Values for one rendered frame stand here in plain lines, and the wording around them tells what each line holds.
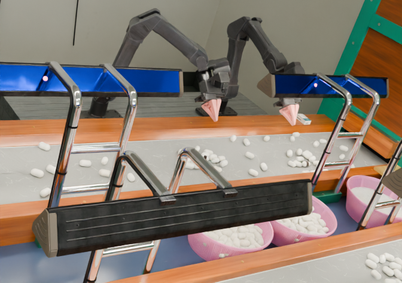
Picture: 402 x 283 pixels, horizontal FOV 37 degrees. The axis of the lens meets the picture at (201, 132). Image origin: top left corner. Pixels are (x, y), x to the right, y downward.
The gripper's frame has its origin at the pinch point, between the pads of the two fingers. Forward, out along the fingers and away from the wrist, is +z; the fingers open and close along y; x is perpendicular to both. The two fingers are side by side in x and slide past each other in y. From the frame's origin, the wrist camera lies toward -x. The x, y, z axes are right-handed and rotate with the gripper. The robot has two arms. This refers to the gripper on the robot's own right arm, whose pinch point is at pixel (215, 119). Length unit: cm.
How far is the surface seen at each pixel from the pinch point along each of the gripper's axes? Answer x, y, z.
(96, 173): -4, -55, 17
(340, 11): 38, 150, -77
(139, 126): 8.2, -27.8, -1.2
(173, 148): 2.6, -19.9, 9.3
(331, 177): -18.3, 31.5, 30.5
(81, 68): -35, -70, -3
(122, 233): -70, -88, 43
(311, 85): -35.0, 15.2, 1.2
